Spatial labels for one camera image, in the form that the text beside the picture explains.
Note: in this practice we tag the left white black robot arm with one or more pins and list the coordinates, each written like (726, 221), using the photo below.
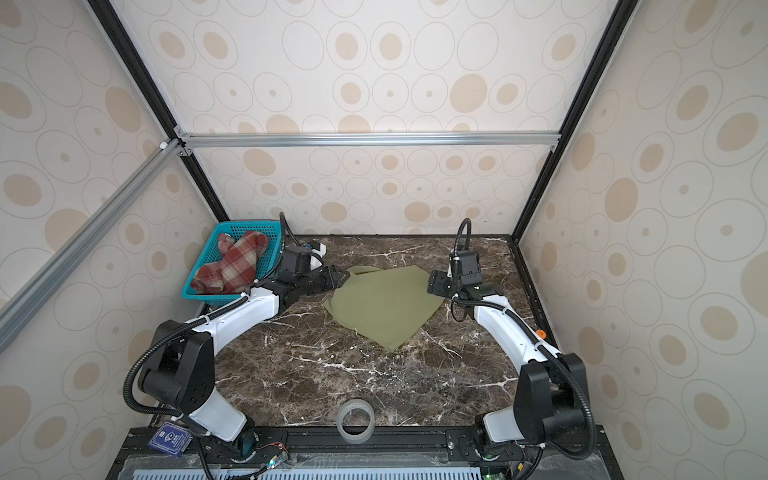
(175, 376)

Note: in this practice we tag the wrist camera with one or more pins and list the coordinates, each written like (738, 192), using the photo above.
(465, 267)
(299, 260)

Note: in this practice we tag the clear tape roll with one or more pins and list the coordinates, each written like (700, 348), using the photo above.
(355, 421)

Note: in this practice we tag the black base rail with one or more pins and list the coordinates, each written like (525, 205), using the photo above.
(433, 452)

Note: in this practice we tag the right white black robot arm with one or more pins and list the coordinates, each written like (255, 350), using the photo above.
(551, 404)

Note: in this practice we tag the horizontal aluminium rail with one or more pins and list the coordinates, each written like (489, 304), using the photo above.
(387, 139)

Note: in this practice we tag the teal plastic basket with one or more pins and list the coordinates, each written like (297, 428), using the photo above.
(266, 264)

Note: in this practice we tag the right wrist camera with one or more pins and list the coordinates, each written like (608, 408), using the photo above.
(465, 267)

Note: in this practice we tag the olive green skirt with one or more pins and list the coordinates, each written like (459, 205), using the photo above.
(386, 306)

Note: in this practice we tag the blue card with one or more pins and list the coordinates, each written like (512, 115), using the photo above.
(170, 439)

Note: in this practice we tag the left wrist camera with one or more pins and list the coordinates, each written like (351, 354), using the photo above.
(299, 260)

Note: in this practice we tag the left slanted aluminium rail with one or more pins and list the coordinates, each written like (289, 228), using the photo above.
(35, 293)

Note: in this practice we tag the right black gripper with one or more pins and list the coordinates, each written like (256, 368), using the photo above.
(438, 282)

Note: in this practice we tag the red plaid skirt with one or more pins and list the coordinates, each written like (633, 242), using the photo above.
(237, 267)

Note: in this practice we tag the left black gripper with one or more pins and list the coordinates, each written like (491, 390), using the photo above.
(332, 280)

